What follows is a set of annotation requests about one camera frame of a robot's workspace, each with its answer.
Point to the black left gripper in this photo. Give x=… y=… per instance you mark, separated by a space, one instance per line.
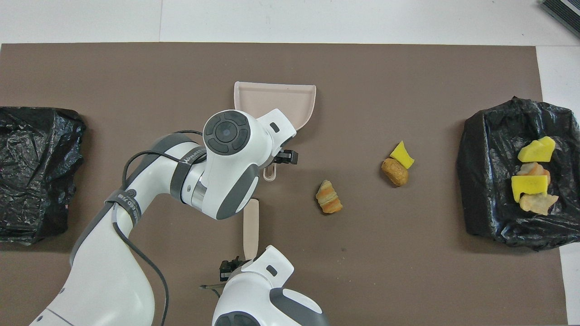
x=286 y=157

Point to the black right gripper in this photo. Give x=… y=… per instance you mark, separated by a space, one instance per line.
x=230 y=269

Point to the beige hand brush black bristles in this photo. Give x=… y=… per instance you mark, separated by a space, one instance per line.
x=250 y=226

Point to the beige plastic dustpan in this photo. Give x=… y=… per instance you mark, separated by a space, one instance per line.
x=281 y=99

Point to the striped orange croissant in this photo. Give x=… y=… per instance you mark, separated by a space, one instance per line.
x=329 y=197

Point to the brown bread roll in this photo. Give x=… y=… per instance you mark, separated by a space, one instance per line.
x=394 y=172

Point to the small yellow sponge wedge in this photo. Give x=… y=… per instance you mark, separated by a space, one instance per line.
x=402 y=155

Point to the yellow sponge piece with tail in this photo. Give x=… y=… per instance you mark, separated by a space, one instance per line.
x=529 y=184

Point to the round beige bread piece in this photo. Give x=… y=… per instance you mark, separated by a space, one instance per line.
x=534 y=169

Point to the angular beige bread piece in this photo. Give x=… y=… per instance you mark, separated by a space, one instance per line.
x=539 y=203

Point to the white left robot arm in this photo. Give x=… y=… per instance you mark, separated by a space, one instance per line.
x=149 y=181

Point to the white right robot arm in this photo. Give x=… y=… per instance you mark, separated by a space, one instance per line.
x=253 y=294

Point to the black bag-lined bin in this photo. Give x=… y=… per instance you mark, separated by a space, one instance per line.
x=485 y=181
x=36 y=181

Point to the brown table mat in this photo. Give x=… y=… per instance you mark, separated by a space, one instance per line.
x=408 y=271

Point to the grey ridged device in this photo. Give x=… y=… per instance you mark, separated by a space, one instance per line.
x=564 y=13

